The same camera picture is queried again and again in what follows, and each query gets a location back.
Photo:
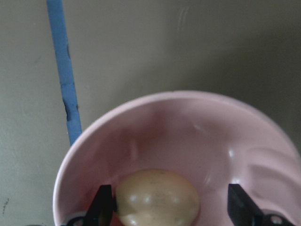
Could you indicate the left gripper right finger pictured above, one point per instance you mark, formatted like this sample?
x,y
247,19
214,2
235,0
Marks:
x,y
242,210

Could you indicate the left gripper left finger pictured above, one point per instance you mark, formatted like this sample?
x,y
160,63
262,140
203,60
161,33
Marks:
x,y
101,209

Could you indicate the brown egg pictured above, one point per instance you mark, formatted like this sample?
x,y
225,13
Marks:
x,y
156,197

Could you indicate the pink bowl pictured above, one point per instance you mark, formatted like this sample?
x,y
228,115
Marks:
x,y
210,139

